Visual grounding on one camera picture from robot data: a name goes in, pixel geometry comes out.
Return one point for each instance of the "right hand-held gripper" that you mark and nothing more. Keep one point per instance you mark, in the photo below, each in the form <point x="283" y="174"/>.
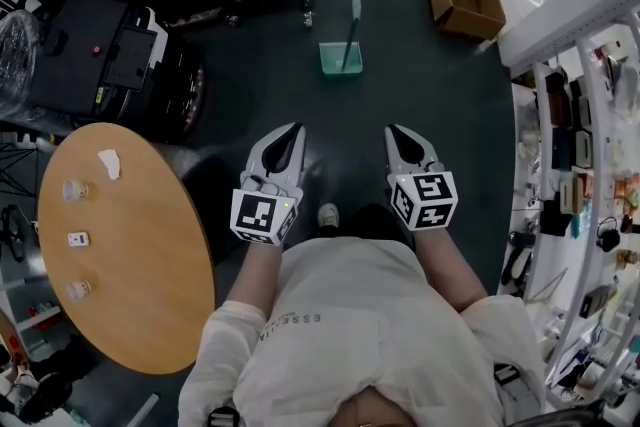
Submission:
<point x="425" y="200"/>

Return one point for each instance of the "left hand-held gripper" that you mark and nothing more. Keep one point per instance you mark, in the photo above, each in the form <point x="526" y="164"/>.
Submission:
<point x="257" y="215"/>

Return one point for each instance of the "person's left forearm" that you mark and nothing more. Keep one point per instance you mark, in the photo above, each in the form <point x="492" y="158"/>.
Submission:
<point x="257" y="275"/>

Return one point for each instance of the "person's right forearm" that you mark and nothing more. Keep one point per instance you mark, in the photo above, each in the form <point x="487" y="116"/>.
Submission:
<point x="445" y="265"/>

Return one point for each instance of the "person's black trousers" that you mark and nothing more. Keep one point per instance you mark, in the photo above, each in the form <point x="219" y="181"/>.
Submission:
<point x="370" y="220"/>

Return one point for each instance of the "person's white shoe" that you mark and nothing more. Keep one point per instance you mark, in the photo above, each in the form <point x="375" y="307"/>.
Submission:
<point x="328" y="215"/>

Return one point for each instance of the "dark blue box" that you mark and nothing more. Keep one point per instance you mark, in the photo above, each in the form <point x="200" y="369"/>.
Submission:
<point x="562" y="150"/>

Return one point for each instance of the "black bag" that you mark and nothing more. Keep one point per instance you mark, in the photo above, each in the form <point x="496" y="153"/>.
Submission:
<point x="554" y="217"/>

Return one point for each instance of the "brown box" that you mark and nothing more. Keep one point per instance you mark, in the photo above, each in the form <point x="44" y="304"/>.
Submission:
<point x="557" y="102"/>

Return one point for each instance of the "beige box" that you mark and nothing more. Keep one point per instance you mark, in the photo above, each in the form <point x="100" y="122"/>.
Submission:
<point x="571" y="196"/>

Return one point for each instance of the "crumpled white tissue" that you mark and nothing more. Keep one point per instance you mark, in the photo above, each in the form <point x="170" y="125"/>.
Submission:
<point x="111" y="162"/>

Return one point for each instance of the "person's white shirt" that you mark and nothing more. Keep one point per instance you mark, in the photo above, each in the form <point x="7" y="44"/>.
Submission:
<point x="360" y="325"/>

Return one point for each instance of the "round wooden table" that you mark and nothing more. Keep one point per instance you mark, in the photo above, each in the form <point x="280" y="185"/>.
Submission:
<point x="130" y="265"/>

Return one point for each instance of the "teal box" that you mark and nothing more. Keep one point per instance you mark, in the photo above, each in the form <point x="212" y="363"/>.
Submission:
<point x="583" y="222"/>

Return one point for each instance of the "small clear cup upper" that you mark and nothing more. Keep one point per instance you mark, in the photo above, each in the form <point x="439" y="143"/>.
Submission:
<point x="74" y="191"/>

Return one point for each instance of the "small clear cup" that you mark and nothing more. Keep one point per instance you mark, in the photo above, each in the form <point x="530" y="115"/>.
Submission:
<point x="74" y="191"/>
<point x="78" y="290"/>

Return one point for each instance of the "black headphones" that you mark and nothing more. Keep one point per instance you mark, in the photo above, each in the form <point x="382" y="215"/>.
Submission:
<point x="609" y="237"/>

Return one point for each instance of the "white metal shelf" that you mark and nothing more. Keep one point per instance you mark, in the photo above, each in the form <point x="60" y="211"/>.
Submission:
<point x="565" y="10"/>

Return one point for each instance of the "small white card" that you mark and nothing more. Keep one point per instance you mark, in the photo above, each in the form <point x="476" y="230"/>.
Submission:
<point x="78" y="239"/>

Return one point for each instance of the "black mobile machine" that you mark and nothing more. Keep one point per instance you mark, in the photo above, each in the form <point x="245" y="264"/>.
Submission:
<point x="80" y="65"/>

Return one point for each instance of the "small clear cup lower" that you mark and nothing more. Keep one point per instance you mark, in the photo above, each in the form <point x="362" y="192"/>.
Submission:
<point x="78" y="290"/>

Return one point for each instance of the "clear plastic wrapped object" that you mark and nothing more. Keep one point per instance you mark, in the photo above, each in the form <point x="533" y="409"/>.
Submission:
<point x="17" y="60"/>

